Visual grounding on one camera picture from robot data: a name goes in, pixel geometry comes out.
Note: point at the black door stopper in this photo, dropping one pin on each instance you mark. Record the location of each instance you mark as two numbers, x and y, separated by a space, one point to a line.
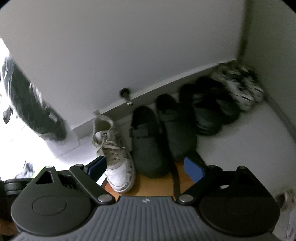
126 93

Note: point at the dark plastic bag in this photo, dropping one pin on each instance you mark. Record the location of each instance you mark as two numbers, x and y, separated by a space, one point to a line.
34 109

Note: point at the chunky black clog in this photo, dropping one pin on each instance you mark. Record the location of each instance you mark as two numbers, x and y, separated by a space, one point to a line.
208 122
222 102

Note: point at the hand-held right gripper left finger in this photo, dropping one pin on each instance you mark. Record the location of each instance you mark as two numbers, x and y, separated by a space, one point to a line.
97 166

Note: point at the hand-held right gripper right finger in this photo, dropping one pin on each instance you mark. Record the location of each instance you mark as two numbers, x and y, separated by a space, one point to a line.
193 168

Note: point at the orange round floor mat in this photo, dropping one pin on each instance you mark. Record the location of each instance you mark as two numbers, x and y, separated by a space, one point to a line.
157 185

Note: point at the grey navy running sneaker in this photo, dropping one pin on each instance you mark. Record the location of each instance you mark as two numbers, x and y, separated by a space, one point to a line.
254 90
233 85

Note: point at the grey cabinet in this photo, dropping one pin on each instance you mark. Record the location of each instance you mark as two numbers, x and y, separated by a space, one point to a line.
272 46

